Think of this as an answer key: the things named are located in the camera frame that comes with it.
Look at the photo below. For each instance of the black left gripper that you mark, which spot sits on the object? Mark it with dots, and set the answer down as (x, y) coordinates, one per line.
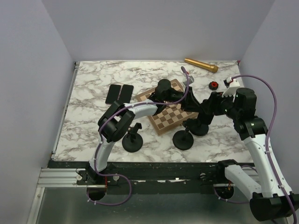
(190, 104)

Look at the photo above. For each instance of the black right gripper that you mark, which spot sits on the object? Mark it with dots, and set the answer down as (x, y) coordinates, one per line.
(231, 99)

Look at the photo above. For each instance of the black phone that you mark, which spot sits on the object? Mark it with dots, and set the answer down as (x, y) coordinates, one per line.
(113, 93)
(126, 93)

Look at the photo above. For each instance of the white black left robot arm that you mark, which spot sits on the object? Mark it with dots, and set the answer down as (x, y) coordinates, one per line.
(164, 105)

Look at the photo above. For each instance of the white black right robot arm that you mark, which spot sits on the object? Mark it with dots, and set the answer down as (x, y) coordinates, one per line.
(271, 197)

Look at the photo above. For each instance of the red black knob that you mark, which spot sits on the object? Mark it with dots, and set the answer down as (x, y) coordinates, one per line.
(213, 85)

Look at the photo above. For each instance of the wooden chessboard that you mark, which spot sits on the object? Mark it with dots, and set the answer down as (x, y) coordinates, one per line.
(172, 116)

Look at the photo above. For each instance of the gold microphone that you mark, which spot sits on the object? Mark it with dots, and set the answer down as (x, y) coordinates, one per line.
(206, 66)

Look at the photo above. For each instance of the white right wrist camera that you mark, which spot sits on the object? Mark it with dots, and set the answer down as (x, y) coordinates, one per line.
(231, 86)

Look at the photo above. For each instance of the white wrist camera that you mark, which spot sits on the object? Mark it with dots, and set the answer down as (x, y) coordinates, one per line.
(231, 86)
(188, 80)

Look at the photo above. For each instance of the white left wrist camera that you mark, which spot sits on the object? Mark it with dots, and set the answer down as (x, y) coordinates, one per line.
(188, 80)

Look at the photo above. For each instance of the black mounting base plate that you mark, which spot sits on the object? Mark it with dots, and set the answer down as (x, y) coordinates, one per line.
(159, 170)

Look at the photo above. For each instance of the aluminium rail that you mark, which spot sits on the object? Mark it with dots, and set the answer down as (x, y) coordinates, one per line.
(78, 178)

